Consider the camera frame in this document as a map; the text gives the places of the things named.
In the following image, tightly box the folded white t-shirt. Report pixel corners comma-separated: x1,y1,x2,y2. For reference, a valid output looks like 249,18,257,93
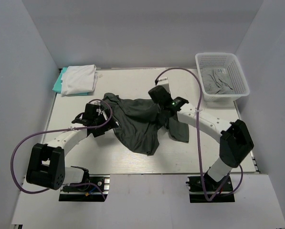
61,64,97,95

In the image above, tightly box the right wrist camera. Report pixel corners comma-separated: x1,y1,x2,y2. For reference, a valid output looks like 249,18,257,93
156,77,170,93

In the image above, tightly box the light grey t-shirt in basket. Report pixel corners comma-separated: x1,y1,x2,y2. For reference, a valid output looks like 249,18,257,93
200,68,234,94

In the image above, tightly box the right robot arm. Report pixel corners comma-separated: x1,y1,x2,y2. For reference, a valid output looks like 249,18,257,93
148,85,254,190

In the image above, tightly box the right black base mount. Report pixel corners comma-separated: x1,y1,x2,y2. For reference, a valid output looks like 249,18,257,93
184,175,236,204

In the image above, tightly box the white plastic basket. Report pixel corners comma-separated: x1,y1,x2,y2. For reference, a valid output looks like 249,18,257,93
195,52,250,102

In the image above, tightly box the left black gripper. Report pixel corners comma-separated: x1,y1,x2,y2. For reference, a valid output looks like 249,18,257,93
93,109,118,137

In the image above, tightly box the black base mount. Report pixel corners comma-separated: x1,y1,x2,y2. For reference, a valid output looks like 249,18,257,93
184,175,236,204
59,175,110,202

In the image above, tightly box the folded teal t-shirt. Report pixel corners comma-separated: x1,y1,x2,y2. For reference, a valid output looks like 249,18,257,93
53,67,88,95

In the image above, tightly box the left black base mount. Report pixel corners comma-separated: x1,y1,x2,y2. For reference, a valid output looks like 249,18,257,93
59,175,110,202

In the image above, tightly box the dark grey t-shirt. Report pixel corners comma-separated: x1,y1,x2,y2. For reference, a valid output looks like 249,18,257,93
103,93,190,156

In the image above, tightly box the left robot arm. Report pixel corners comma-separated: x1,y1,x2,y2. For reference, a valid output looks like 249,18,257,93
26,102,118,190

